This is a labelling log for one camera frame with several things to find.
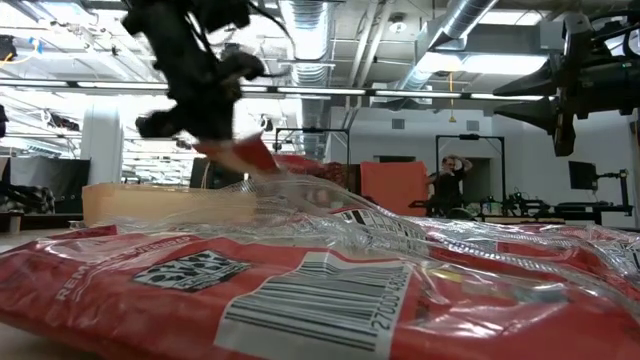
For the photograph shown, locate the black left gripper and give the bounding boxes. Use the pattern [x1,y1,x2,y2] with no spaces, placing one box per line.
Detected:
[135,51,266,142]

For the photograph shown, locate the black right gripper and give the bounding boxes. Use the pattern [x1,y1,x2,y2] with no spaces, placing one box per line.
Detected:
[492,12,640,157]

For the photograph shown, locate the red popcorn bag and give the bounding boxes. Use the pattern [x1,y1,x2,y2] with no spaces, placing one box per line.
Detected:
[192,133,280,177]
[399,215,640,321]
[0,175,640,360]

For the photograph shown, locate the black background panel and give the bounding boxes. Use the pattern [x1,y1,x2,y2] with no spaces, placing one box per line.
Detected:
[188,157,251,190]

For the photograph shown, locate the black monitor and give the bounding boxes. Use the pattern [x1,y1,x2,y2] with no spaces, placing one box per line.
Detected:
[568,160,599,191]

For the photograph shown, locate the long ceiling light strip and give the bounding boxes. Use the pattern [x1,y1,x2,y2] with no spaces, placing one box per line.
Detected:
[0,77,556,101]

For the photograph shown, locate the black background robot arms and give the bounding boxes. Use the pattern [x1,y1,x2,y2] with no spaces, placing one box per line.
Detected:
[479,192,551,219]

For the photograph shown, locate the white column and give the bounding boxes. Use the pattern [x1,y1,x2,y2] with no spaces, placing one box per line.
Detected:
[79,102,125,186]

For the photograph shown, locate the black background workstation table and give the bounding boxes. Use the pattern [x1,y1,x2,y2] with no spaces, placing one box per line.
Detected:
[552,200,635,226]

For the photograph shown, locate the red patterned cloth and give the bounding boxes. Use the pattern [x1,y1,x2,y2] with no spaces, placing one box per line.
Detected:
[279,153,351,189]

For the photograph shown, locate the person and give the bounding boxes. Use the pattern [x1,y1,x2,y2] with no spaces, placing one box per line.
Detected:
[426,154,474,219]

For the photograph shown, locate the black partition panel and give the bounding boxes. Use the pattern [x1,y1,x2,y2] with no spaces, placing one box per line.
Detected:
[8,156,92,216]

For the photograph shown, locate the orange cloth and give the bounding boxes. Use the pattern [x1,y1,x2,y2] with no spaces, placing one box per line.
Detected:
[359,160,431,217]

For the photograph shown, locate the plaid cloth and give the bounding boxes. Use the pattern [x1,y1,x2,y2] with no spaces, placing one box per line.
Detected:
[0,183,56,215]

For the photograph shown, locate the black metal frame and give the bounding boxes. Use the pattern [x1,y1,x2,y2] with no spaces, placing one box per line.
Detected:
[434,133,506,211]
[274,127,351,169]

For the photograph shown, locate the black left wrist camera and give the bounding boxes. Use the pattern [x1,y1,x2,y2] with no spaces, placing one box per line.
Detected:
[192,0,251,32]

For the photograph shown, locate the silver ventilation duct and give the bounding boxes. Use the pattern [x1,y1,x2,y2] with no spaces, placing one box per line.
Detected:
[397,0,501,94]
[278,0,334,159]

